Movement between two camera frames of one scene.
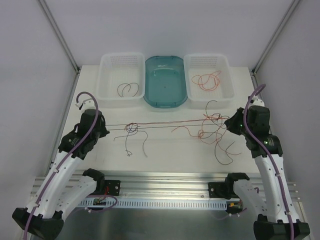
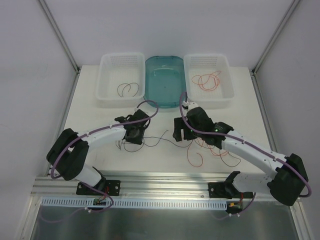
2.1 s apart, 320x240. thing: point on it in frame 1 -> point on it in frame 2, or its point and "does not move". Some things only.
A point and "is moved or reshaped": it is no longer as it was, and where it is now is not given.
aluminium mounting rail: x=145 y=185 does not move
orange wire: x=207 y=82 does not move
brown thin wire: x=127 y=84 does not move
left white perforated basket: x=121 y=80 does not move
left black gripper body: x=100 y=132 -> x=135 y=136
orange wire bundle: x=209 y=128 is moved or reshaped
